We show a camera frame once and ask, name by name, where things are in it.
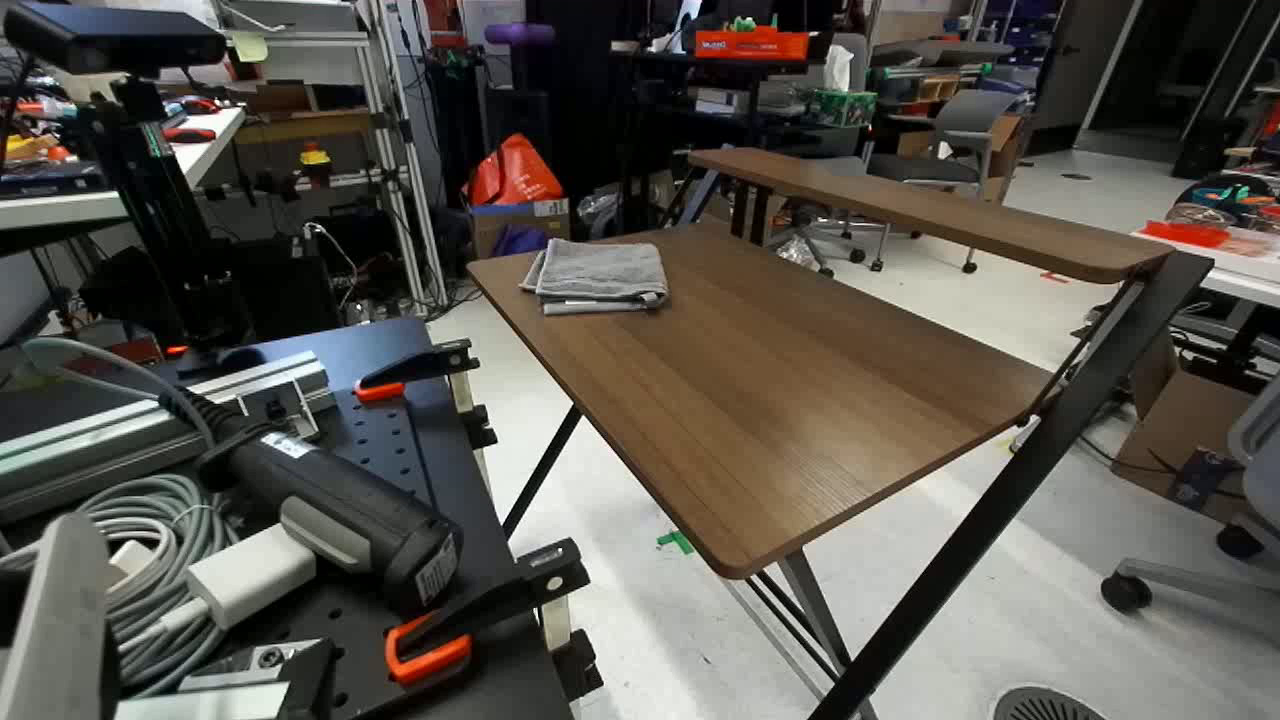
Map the folded grey cloth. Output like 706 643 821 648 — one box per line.
518 237 672 320

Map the brown wooden desk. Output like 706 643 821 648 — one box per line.
466 222 1056 582

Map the cardboard box with blue label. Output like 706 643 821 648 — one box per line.
466 195 575 260

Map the black orange bar clamp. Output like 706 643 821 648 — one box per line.
349 336 483 408
381 534 593 691

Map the orange bag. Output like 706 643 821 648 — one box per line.
466 130 568 213

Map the black perforated mounting board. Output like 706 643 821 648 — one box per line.
78 317 610 720

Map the wooden desk shelf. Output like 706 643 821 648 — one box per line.
683 143 1177 286

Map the orange storage bin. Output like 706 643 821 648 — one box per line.
689 23 816 68

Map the black handheld device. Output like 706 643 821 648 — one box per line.
198 390 466 615

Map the white metal shelving rack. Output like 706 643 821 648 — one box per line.
217 0 453 320

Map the grey office chair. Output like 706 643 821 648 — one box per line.
778 84 1031 279

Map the brown wooden table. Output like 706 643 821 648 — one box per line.
497 248 1218 720

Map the white power adapter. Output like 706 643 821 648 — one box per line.
186 518 321 630

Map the round floor drain grille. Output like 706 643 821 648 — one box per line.
993 685 1109 720

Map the brown cardboard box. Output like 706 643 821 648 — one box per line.
1114 368 1260 522

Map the white workbench table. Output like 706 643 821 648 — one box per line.
0 99 253 237

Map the white table with colourful items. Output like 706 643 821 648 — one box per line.
1132 171 1280 312

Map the grey swivel chair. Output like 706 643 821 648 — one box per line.
1099 376 1280 641

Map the white panel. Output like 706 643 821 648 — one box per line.
0 512 115 720

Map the black camera tripod stand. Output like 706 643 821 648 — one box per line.
74 71 256 352

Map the grey coiled cable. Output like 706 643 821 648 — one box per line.
0 336 236 701

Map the silver aluminium rail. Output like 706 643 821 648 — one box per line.
0 347 338 522

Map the black camera on stand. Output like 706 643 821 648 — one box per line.
0 0 232 74

